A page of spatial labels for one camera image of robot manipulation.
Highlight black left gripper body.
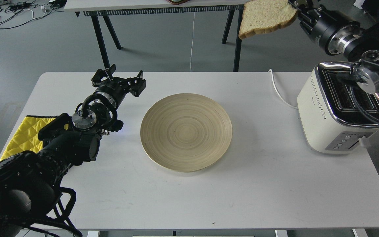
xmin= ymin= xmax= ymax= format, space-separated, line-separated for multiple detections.
xmin=96 ymin=77 xmax=131 ymax=105

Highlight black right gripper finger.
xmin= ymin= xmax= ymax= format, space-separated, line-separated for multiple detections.
xmin=288 ymin=0 xmax=321 ymax=13

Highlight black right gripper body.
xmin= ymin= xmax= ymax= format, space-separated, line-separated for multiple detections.
xmin=298 ymin=6 xmax=361 ymax=55

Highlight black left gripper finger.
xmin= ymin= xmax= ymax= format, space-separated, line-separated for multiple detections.
xmin=124 ymin=70 xmax=145 ymax=97
xmin=91 ymin=65 xmax=116 ymax=87

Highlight slice of bread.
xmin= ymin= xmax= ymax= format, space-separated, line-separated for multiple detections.
xmin=238 ymin=0 xmax=297 ymax=40

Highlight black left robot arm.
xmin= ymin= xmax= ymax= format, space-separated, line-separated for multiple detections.
xmin=0 ymin=65 xmax=146 ymax=237

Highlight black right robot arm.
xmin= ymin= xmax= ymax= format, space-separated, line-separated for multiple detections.
xmin=288 ymin=0 xmax=379 ymax=126

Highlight cream and chrome toaster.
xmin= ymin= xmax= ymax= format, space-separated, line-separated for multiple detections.
xmin=297 ymin=62 xmax=379 ymax=154

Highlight white background table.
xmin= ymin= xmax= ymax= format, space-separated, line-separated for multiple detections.
xmin=64 ymin=0 xmax=245 ymax=67

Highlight round wooden plate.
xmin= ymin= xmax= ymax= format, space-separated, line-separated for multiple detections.
xmin=140 ymin=93 xmax=233 ymax=172

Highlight brown object on background table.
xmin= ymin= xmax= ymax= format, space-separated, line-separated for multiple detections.
xmin=167 ymin=0 xmax=189 ymax=5

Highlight yellow quilted cloth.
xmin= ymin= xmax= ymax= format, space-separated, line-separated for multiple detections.
xmin=0 ymin=115 xmax=58 ymax=161

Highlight white toaster power cable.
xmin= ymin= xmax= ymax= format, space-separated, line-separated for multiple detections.
xmin=268 ymin=68 xmax=299 ymax=110

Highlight white hanging cable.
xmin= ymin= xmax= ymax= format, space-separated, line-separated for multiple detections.
xmin=189 ymin=12 xmax=195 ymax=72

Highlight floor cables and power strips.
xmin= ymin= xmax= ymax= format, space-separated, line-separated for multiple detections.
xmin=0 ymin=0 xmax=67 ymax=33

